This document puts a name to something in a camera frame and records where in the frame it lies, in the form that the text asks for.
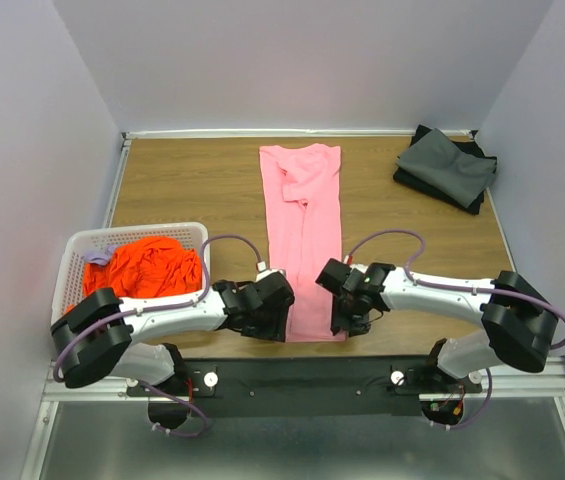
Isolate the pink t shirt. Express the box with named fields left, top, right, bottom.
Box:
left=259, top=144, right=346, bottom=342

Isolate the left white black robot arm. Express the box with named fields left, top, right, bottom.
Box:
left=50, top=270, right=295, bottom=395

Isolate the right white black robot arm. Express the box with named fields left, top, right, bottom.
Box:
left=316, top=259, right=558, bottom=394

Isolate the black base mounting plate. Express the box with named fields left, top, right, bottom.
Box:
left=134, top=355, right=476, bottom=427

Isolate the orange t shirt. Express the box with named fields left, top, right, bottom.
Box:
left=83, top=236, right=204, bottom=299

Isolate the purple cloth in basket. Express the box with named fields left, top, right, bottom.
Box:
left=82, top=245, right=118, bottom=266

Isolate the folded grey t shirt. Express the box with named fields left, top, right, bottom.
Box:
left=397, top=129, right=497, bottom=207

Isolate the white plastic laundry basket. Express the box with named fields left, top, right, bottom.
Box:
left=51, top=222, right=209, bottom=323

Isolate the folded black t shirt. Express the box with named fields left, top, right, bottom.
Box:
left=393, top=125, right=497, bottom=215

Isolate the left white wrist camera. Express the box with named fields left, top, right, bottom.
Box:
left=255, top=261, right=286, bottom=282

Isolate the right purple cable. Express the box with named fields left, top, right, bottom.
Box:
left=349, top=229, right=565, bottom=431

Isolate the front aluminium frame rail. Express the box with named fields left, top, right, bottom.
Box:
left=42, top=357, right=565, bottom=402

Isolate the aluminium table edge rail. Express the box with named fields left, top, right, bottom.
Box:
left=101, top=127, right=481, bottom=231

